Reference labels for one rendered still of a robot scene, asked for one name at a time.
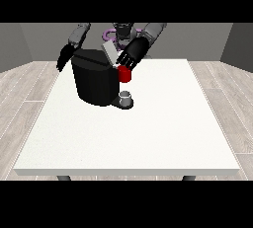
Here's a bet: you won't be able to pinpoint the black coffee machine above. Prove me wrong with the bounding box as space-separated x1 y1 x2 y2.
70 48 134 111

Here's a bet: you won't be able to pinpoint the pale grey machine lid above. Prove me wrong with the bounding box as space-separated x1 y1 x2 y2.
101 39 120 66

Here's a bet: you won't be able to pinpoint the red pod holder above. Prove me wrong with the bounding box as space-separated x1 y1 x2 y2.
117 65 132 84

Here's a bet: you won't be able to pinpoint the grey robot trunk purple rings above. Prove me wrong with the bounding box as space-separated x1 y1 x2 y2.
102 23 144 51

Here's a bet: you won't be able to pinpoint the small grey cup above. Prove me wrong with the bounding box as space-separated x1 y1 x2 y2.
119 90 132 108

